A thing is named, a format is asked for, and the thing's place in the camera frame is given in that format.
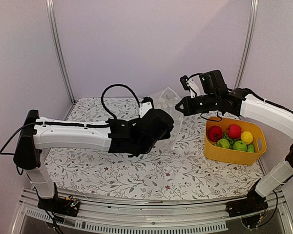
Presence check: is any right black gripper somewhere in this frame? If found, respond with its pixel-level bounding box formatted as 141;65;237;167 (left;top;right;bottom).
176;93;219;116

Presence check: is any clear zip top bag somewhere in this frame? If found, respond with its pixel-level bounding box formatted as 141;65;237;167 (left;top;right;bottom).
150;87;183;151

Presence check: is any red apple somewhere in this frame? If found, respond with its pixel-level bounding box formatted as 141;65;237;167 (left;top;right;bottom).
228;124;242;139
208;125;223;142

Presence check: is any yellow lemon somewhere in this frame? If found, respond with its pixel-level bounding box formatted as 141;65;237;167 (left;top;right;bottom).
240;131;253;145

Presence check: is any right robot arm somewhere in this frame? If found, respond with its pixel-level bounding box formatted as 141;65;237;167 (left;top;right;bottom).
175;70;293;217

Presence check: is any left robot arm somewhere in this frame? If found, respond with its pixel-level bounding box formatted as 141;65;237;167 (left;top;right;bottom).
13;108;174;212

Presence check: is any floral tablecloth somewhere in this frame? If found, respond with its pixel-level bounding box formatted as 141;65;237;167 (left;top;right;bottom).
38;97;269;202

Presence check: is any green grapes bunch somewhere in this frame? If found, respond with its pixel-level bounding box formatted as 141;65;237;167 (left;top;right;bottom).
222;132;239;145

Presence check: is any yellow plastic basket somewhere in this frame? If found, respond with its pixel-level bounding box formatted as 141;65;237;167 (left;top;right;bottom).
204;117;267;165

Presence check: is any green cucumber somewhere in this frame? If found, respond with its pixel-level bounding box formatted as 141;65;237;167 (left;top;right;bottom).
247;144;255;153

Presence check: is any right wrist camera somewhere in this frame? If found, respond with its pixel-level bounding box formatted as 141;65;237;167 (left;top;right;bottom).
180;73;200;98

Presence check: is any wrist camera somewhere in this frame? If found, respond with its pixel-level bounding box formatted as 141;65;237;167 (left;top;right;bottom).
139;97;154;117
180;73;200;98

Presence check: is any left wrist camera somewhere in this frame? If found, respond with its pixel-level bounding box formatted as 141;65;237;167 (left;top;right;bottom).
139;97;154;117

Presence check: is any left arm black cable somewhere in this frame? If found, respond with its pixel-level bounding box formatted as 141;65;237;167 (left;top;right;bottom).
100;83;140;120

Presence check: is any aluminium front rail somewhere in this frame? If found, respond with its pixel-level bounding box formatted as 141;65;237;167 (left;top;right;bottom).
11;187;293;234

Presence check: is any right aluminium post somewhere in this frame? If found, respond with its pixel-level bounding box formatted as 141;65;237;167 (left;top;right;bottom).
234;0;259;88

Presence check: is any aluminium post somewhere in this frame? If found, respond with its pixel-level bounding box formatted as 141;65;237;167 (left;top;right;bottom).
45;0;76;104
234;0;259;88

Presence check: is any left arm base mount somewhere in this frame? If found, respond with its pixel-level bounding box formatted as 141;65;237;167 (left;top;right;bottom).
38;196;80;217

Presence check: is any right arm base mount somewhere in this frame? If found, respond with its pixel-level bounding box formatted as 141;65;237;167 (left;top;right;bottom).
226;192;268;229

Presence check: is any left aluminium post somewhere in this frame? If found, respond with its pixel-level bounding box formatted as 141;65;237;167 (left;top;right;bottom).
45;0;76;104

